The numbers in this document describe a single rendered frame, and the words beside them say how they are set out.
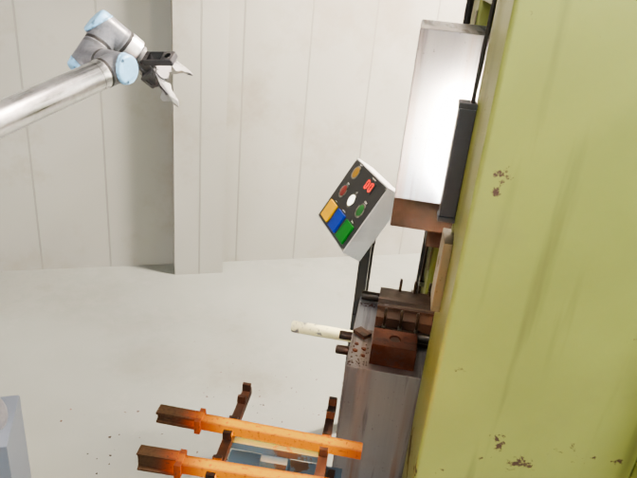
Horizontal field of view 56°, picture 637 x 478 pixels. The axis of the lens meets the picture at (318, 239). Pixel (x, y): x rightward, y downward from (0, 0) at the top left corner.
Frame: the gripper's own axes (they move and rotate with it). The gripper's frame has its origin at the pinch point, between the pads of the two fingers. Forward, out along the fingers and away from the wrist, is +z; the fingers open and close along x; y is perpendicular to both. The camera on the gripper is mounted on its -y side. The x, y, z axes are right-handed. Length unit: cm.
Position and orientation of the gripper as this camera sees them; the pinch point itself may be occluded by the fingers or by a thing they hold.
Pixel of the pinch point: (187, 90)
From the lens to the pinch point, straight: 219.3
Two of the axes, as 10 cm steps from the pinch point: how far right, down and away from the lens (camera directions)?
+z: 6.4, 4.9, 5.9
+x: -2.2, 8.5, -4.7
